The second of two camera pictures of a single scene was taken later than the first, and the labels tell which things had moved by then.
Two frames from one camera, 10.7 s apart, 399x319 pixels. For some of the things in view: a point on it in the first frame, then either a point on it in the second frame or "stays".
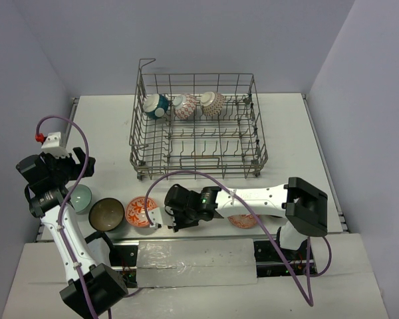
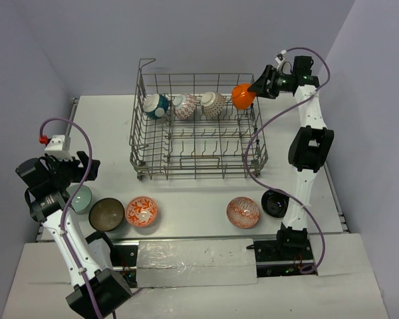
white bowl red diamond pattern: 184,105 stays
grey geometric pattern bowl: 211,103 stays
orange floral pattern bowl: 135,211 stays
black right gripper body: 183,219 to 278,82
